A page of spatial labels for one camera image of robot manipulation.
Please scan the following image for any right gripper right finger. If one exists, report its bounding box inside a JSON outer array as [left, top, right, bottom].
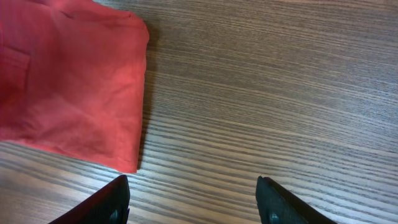
[[256, 176, 336, 224]]

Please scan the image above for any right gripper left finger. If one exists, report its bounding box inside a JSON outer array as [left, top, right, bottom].
[[49, 175, 130, 224]]

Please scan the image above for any red FRAM t-shirt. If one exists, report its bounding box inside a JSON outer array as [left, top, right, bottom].
[[1, 0, 149, 173]]

